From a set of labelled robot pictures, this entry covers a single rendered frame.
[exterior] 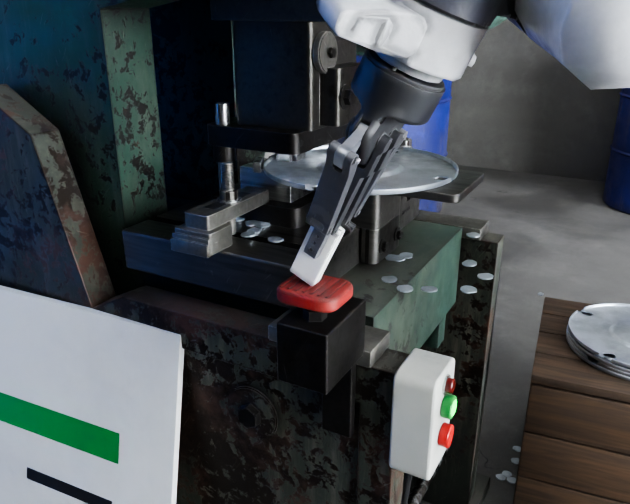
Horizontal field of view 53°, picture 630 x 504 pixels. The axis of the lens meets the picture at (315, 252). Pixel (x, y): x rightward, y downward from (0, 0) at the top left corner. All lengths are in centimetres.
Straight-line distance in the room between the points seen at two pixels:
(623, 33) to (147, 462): 82
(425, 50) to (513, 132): 379
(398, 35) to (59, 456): 86
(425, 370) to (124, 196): 52
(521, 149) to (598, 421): 312
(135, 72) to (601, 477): 112
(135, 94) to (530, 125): 349
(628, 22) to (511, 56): 379
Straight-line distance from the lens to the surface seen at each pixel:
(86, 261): 100
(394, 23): 50
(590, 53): 48
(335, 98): 90
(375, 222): 91
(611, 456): 138
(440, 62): 51
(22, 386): 114
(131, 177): 99
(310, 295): 62
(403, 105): 52
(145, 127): 100
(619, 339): 142
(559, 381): 130
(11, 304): 111
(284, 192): 94
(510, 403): 184
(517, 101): 426
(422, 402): 72
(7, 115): 101
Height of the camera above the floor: 101
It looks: 21 degrees down
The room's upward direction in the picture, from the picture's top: straight up
